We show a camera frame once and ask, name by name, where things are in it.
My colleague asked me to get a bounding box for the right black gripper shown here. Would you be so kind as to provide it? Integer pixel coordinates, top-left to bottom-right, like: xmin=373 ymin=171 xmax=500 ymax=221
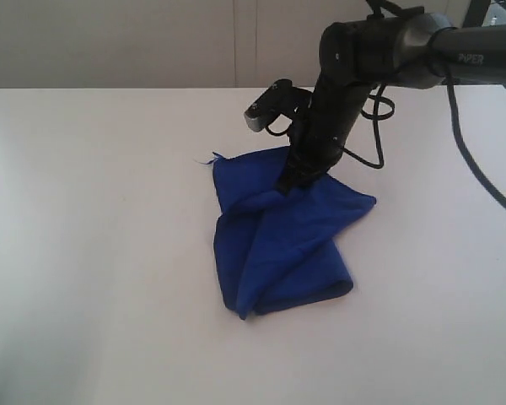
xmin=275 ymin=74 xmax=372 ymax=196

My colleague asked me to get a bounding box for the blue towel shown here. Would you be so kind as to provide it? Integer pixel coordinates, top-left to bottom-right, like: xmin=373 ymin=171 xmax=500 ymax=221
xmin=208 ymin=147 xmax=377 ymax=320

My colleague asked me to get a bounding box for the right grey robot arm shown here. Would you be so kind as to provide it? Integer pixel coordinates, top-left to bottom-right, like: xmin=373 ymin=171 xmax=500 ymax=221
xmin=276 ymin=13 xmax=506 ymax=194

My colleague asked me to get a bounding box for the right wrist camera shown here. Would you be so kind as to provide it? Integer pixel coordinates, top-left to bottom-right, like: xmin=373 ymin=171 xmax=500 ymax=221
xmin=244 ymin=78 xmax=312 ymax=137

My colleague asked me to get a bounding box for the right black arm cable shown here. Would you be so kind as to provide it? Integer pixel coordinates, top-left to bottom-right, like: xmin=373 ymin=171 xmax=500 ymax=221
xmin=265 ymin=0 xmax=506 ymax=220

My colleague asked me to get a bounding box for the black window frame post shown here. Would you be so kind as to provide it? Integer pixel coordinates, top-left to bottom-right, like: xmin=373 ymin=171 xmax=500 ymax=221
xmin=462 ymin=0 xmax=491 ymax=28

